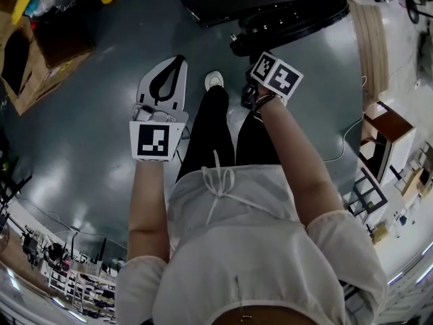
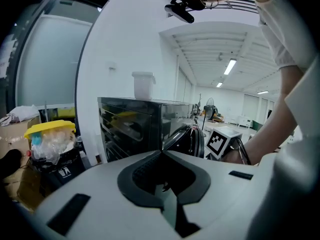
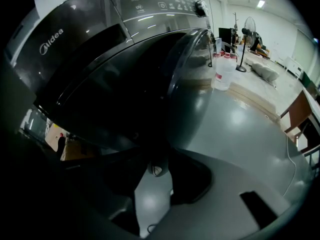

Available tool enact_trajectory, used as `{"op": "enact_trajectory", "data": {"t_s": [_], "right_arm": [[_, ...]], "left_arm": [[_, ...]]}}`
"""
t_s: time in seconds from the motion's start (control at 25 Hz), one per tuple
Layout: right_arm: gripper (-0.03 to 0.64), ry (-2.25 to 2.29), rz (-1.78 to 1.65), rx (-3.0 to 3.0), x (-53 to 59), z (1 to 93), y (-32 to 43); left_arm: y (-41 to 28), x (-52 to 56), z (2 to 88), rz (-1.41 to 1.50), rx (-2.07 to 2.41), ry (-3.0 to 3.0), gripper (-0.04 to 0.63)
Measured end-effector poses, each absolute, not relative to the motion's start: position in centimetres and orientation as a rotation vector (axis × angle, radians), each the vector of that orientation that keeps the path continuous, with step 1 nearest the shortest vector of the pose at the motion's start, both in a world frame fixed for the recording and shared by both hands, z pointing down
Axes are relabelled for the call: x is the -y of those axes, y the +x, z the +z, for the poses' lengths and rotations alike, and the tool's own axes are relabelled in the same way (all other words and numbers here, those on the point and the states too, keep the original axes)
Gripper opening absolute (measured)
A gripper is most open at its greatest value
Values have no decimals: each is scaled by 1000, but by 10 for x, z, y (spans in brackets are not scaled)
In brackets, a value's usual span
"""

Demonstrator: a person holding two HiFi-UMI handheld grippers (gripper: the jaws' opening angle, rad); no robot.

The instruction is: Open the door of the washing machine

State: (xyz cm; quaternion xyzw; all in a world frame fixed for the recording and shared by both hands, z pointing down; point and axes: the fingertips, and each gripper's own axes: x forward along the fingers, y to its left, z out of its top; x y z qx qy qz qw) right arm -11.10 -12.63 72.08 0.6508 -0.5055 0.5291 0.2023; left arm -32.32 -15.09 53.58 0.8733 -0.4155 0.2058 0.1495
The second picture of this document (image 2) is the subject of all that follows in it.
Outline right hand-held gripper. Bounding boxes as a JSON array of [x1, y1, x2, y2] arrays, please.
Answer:
[[204, 125, 244, 161]]

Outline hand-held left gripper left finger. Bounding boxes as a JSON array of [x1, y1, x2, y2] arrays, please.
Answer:
[[116, 149, 177, 210]]

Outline white crumpled cloth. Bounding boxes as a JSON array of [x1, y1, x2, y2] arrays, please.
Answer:
[[0, 104, 41, 127]]

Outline person's right forearm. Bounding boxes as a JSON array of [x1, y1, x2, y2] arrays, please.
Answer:
[[219, 63, 305, 166]]

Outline brown cardboard box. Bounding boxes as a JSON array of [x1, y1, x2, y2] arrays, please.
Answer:
[[0, 115, 42, 160]]

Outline black glass-front appliance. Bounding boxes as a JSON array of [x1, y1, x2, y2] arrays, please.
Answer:
[[97, 96, 195, 164]]

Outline yellow-lidded black trash bin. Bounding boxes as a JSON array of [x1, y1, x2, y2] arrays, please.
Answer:
[[23, 119, 87, 186]]

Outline white low cabinet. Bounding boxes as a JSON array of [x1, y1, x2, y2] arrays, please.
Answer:
[[237, 115, 254, 129]]

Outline black standing fan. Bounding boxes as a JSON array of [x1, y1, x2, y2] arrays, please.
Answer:
[[201, 97, 219, 134]]

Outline round wire-frame glasses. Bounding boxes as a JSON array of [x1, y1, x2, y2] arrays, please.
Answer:
[[199, 0, 220, 10]]

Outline ceiling air vent grille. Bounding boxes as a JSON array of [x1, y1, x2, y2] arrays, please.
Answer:
[[217, 0, 260, 15]]

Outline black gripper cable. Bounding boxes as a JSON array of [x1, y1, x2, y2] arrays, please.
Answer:
[[234, 137, 252, 166]]

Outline white plastic lidded container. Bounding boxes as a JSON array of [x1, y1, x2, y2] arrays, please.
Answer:
[[131, 71, 157, 101]]

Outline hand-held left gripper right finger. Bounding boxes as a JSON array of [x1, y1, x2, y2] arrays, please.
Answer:
[[161, 149, 212, 206]]

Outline black head-mounted camera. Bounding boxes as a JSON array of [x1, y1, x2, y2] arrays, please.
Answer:
[[164, 0, 195, 24]]

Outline person's white shirt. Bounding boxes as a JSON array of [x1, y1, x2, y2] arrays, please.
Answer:
[[246, 0, 320, 240]]

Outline frosted glass door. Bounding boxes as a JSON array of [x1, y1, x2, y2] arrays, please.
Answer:
[[4, 0, 111, 110]]

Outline round black washing machine door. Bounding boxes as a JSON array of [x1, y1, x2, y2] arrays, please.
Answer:
[[162, 125, 206, 158]]

